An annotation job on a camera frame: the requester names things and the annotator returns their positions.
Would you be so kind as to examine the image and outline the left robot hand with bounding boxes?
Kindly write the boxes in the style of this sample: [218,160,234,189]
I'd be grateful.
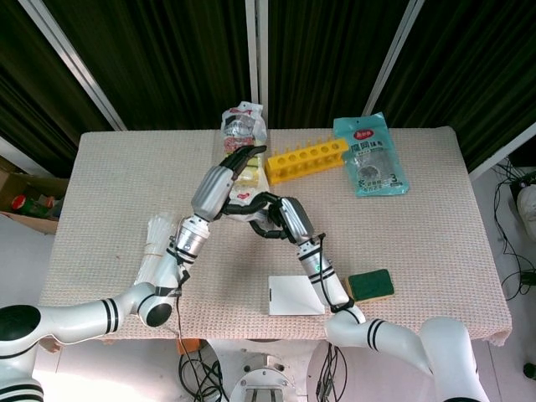
[191,145,277,222]

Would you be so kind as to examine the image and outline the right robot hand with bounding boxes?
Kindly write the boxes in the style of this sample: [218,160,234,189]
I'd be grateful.
[250,192,316,245]

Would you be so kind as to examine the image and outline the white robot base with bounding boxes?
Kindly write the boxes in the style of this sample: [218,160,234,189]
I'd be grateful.
[204,338,332,402]

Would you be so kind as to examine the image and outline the yellow test tube rack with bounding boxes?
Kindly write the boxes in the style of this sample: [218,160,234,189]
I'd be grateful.
[264,137,350,187]

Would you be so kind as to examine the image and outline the bagged sandwich bread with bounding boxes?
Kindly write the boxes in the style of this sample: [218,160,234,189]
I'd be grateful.
[220,101,271,206]

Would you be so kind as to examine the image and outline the bundle of clear glue sticks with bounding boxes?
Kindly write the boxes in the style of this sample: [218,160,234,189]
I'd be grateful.
[137,213,179,294]

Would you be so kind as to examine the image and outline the white cardboard box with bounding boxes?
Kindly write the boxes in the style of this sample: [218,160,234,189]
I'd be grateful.
[266,274,326,317]

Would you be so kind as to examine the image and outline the teal scouring pad package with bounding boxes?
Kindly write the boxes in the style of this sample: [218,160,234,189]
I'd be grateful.
[332,111,410,198]

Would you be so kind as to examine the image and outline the green and yellow sponge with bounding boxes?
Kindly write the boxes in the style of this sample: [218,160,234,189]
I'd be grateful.
[343,269,395,303]

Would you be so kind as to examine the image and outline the beige waffle tablecloth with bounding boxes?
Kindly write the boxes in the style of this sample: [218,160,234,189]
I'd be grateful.
[38,126,513,347]

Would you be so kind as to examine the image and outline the dark green curtain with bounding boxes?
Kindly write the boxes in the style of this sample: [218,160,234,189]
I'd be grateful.
[267,0,405,129]
[0,0,114,179]
[376,0,536,173]
[44,0,252,131]

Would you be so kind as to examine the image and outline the brown cardboard carton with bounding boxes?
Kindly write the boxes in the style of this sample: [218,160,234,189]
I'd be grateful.
[0,157,70,235]

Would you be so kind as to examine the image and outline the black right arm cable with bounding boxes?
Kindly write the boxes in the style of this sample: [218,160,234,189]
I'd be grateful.
[307,232,358,314]

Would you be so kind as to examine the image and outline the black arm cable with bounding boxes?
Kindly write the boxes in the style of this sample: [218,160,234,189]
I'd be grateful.
[166,236,190,341]
[307,232,358,314]

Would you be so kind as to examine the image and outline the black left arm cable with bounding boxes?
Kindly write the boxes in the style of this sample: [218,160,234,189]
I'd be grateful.
[166,236,190,341]

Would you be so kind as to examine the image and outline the white frame post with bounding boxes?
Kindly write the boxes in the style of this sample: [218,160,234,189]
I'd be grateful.
[245,0,270,129]
[363,0,425,117]
[24,0,127,131]

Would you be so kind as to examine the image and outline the black floor cables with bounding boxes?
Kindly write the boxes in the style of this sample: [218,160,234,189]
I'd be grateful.
[178,334,224,402]
[314,342,349,402]
[492,157,536,303]

